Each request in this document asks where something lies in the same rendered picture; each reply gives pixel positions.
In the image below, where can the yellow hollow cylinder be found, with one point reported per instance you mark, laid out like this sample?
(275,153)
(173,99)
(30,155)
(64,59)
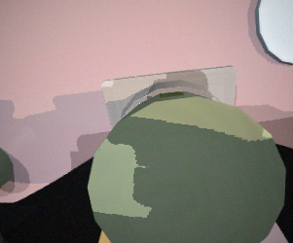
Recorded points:
(103,238)

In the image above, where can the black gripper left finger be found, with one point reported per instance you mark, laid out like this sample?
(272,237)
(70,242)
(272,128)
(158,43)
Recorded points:
(60,212)

